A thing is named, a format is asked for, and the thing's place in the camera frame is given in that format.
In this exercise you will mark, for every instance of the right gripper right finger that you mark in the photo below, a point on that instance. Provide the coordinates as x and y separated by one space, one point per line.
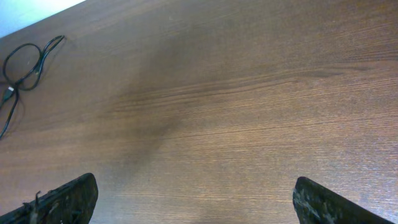
315 203

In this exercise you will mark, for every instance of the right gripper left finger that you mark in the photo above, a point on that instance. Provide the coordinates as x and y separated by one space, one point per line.
73 202

